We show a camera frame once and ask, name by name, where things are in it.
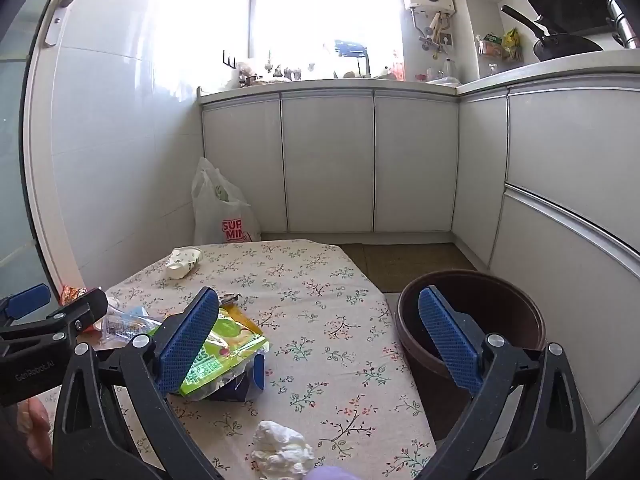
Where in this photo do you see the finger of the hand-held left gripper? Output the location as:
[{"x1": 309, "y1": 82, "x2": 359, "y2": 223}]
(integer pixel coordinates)
[
  {"x1": 0, "y1": 283, "x2": 52, "y2": 328},
  {"x1": 0, "y1": 287, "x2": 109, "y2": 356}
]

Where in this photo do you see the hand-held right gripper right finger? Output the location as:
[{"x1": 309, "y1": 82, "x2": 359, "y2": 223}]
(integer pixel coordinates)
[{"x1": 415, "y1": 286, "x2": 588, "y2": 480}]

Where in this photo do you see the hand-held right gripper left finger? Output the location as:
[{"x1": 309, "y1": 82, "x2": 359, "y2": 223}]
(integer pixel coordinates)
[{"x1": 52, "y1": 286, "x2": 223, "y2": 480}]

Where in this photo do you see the orange red wrapper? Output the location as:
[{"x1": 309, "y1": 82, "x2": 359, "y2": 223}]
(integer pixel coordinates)
[{"x1": 60, "y1": 285, "x2": 103, "y2": 333}]

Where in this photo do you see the green snack packet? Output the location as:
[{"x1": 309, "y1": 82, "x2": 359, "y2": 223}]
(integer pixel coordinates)
[{"x1": 150, "y1": 307, "x2": 269, "y2": 402}]

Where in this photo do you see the light blue milk carton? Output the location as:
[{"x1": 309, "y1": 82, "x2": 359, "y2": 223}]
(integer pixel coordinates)
[{"x1": 102, "y1": 305, "x2": 163, "y2": 347}]

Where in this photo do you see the brown round bin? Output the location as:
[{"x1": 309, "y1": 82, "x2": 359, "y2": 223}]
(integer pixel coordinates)
[{"x1": 397, "y1": 270, "x2": 547, "y2": 441}]

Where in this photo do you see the yellow packet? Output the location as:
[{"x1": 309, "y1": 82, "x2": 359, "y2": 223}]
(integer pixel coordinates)
[{"x1": 220, "y1": 305, "x2": 263, "y2": 336}]

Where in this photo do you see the dark blue packet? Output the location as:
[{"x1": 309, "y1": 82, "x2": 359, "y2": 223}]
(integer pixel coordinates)
[{"x1": 207, "y1": 354, "x2": 266, "y2": 403}]

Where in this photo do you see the white paper cup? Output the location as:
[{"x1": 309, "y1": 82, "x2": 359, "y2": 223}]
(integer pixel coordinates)
[{"x1": 166, "y1": 246, "x2": 202, "y2": 279}]

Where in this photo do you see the white tissue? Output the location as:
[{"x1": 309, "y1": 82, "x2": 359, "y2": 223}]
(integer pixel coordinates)
[{"x1": 250, "y1": 420, "x2": 317, "y2": 478}]

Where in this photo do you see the person's left hand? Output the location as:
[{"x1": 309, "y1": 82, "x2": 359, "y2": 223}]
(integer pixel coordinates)
[{"x1": 17, "y1": 396, "x2": 54, "y2": 469}]

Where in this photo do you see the floral tablecloth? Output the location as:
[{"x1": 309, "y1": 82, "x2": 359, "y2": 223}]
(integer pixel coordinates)
[{"x1": 40, "y1": 240, "x2": 438, "y2": 480}]

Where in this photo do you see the white plastic shopping bag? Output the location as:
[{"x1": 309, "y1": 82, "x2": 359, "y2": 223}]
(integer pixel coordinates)
[{"x1": 192, "y1": 156, "x2": 262, "y2": 245}]

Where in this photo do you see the glass sliding door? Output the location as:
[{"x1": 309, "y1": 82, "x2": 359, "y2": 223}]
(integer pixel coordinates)
[{"x1": 0, "y1": 0, "x2": 86, "y2": 301}]

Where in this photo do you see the lilac cloth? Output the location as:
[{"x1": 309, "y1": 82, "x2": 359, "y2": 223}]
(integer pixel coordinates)
[{"x1": 302, "y1": 465, "x2": 363, "y2": 480}]

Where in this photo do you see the white kitchen cabinet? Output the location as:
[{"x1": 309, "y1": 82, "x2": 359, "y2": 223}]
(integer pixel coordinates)
[
  {"x1": 451, "y1": 74, "x2": 640, "y2": 456},
  {"x1": 200, "y1": 91, "x2": 460, "y2": 235}
]

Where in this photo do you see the row of small ornaments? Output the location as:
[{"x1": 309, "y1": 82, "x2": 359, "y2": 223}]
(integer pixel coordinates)
[{"x1": 237, "y1": 60, "x2": 321, "y2": 86}]

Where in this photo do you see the white kitchen countertop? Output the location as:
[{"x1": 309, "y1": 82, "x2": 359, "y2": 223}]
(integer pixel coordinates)
[{"x1": 196, "y1": 49, "x2": 640, "y2": 107}]

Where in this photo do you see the yellow snack bag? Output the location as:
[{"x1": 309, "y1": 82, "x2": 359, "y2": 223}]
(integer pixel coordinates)
[{"x1": 502, "y1": 27, "x2": 522, "y2": 61}]

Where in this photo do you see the black frying pan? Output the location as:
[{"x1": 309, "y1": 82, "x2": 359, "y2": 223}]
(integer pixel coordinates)
[{"x1": 501, "y1": 5, "x2": 605, "y2": 63}]

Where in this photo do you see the bright window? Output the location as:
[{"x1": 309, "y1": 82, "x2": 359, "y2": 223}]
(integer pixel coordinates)
[{"x1": 247, "y1": 0, "x2": 406, "y2": 78}]

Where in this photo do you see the metal pipe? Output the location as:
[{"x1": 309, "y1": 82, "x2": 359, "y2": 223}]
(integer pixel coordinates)
[{"x1": 606, "y1": 0, "x2": 640, "y2": 50}]

